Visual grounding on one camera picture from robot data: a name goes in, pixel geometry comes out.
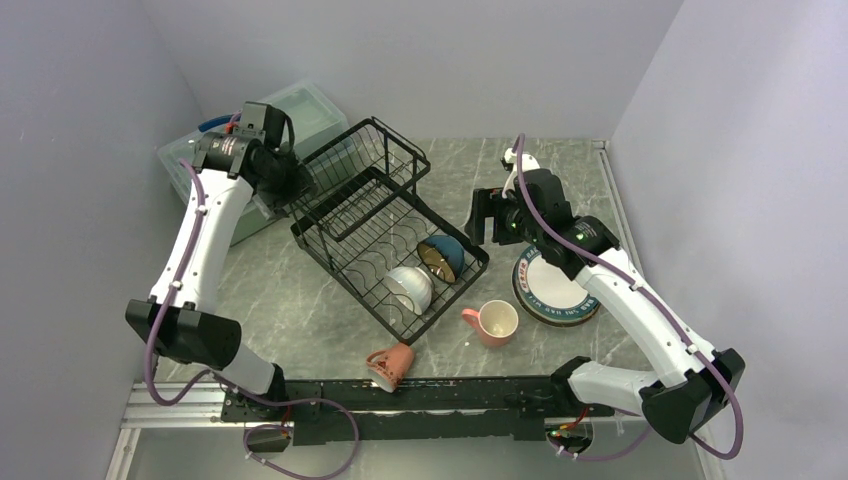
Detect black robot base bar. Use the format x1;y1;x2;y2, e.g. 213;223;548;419
220;375;613;446

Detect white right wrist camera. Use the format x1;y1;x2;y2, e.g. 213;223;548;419
500;146;541;200

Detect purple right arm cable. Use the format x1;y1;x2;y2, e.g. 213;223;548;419
513;133;745;464

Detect dark blue tan bowl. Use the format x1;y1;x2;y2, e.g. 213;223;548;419
416;235;465;284

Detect small pink mug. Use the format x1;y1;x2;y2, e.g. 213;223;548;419
365;343;415;393

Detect black wire dish rack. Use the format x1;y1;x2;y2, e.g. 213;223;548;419
287;117;489;345

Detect green rimmed white plate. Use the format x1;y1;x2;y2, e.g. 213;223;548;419
513;246;601;325

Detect white ceramic bowl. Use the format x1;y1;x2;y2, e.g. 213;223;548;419
383;266;434;315

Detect blue handled pliers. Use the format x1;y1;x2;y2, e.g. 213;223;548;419
197;111;241;133

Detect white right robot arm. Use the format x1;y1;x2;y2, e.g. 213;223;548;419
464;169;746;459

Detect large pink mug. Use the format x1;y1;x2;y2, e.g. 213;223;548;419
461;300;519;347

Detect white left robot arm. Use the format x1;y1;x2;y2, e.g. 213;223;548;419
125;102;313;420

